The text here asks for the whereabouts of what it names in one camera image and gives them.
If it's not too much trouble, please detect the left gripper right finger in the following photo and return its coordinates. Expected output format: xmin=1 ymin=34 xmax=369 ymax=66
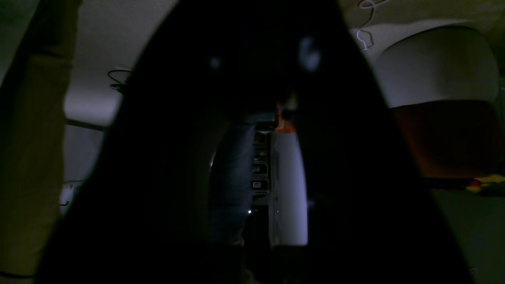
xmin=281 ymin=0 xmax=474 ymax=284

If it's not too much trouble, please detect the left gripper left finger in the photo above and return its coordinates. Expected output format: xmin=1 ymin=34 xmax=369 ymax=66
xmin=36 ymin=0 xmax=277 ymax=284

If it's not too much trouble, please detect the white orange bottle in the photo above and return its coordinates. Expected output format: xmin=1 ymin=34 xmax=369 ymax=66
xmin=269 ymin=103 xmax=308 ymax=247

